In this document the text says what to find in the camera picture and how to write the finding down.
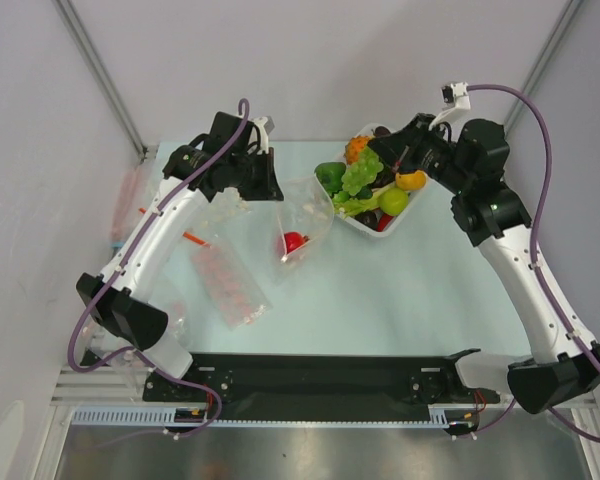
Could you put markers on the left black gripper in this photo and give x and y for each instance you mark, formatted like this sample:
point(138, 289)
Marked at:
point(268, 189)

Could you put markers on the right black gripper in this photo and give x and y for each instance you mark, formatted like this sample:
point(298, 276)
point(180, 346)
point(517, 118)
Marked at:
point(389, 148)

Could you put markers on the green toy grape bunch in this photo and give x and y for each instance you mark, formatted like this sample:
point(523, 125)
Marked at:
point(362, 173)

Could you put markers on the red toy tomato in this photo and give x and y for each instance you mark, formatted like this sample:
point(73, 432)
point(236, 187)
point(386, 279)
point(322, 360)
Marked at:
point(292, 241)

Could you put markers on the clear white-dotted zip bag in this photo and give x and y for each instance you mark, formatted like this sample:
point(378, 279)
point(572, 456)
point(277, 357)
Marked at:
point(308, 209)

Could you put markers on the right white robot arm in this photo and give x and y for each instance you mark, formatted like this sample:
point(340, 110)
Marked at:
point(565, 355)

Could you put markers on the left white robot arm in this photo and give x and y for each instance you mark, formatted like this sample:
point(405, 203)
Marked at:
point(117, 299)

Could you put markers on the clear bag red dots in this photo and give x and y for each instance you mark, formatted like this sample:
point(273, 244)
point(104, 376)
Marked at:
point(230, 286)

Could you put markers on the clear bag pink dots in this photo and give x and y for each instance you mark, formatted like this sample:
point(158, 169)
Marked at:
point(178, 322)

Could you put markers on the purple toy eggplant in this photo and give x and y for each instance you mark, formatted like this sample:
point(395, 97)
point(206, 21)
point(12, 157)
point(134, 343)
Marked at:
point(381, 131)

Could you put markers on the orange toy pineapple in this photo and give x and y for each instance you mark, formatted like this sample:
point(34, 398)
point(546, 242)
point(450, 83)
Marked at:
point(354, 147)

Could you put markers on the yellow toy lemon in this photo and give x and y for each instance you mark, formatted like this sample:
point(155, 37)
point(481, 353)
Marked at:
point(411, 181)

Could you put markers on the dark green toy cucumber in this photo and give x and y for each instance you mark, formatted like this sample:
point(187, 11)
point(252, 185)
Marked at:
point(364, 193)

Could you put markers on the white perforated plastic basket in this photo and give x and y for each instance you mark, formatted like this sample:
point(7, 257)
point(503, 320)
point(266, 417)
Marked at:
point(386, 177)

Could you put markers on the green toy apple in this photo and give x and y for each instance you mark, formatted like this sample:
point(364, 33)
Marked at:
point(393, 201)

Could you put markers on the green toy bell pepper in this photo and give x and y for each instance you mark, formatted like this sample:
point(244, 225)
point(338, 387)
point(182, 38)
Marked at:
point(329, 175)

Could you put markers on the red toy chili pepper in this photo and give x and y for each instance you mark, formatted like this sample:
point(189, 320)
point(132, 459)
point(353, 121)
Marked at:
point(383, 222)

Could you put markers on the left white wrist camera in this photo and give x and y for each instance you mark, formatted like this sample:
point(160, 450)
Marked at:
point(259, 138)

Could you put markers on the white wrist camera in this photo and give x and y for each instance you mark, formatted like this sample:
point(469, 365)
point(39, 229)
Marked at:
point(457, 104)
point(259, 138)

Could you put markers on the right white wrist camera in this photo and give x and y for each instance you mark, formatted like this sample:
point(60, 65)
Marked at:
point(457, 104)

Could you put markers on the left aluminium frame post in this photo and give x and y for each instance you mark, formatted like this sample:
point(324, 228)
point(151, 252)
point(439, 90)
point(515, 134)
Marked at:
point(76, 28)

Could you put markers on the aluminium frame post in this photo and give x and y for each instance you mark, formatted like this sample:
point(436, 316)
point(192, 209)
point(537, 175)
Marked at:
point(76, 28)
point(548, 53)

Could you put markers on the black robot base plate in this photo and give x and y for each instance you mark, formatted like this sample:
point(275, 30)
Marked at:
point(318, 388)

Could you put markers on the right aluminium frame post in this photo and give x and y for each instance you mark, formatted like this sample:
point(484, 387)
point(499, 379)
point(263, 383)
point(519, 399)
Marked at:
point(548, 53)

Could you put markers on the white slotted cable duct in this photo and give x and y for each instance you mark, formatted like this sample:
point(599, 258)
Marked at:
point(189, 417)

